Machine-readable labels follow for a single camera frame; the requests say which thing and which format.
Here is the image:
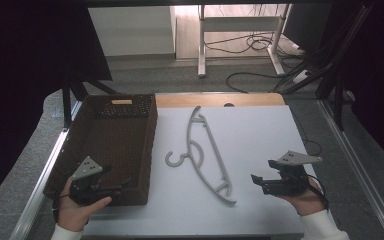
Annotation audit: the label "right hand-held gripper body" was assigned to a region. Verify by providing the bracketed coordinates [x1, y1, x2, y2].
[260, 150, 324, 197]

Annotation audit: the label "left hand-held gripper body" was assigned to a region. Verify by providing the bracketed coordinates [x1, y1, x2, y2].
[68, 155, 114, 206]

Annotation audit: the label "brown woven basket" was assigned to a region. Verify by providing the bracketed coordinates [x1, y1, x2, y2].
[43, 93, 159, 206]

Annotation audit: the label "grey plastic clothes hanger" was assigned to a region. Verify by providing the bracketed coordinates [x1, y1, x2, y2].
[165, 105, 238, 206]

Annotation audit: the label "person's right hand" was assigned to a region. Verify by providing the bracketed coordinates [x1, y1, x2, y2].
[274, 175, 328, 217]

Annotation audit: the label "person's left hand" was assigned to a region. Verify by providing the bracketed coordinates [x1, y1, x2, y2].
[56, 177, 113, 233]

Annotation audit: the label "white table cover sheet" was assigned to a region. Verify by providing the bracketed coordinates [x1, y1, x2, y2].
[82, 105, 318, 238]

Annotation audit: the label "black metal stand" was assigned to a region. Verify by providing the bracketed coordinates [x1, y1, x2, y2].
[315, 3, 374, 132]
[61, 77, 119, 129]

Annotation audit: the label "white power strip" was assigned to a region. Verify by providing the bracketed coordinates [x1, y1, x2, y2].
[291, 69, 312, 85]

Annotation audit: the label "dark curtain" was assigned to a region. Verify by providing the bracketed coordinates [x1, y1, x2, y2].
[326, 0, 384, 164]
[0, 0, 113, 214]

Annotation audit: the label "white cabinet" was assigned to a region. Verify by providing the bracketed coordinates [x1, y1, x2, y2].
[87, 5, 177, 58]

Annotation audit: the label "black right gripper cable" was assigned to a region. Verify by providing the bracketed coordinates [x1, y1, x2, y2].
[307, 173, 330, 212]

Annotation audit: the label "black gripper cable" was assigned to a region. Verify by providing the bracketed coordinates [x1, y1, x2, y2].
[307, 173, 330, 212]
[51, 169, 78, 224]

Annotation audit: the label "thin black cable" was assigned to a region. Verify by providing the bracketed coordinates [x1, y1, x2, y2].
[291, 108, 323, 158]

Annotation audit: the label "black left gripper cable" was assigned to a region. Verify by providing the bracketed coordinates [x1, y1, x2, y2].
[51, 169, 78, 224]

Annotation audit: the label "aluminium rail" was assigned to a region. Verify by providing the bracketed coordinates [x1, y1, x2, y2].
[317, 98, 384, 240]
[9, 99, 83, 240]

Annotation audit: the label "black floor cables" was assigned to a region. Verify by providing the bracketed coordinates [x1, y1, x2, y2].
[203, 31, 314, 94]

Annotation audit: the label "white metal desk frame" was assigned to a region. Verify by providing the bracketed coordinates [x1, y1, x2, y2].
[197, 3, 292, 79]

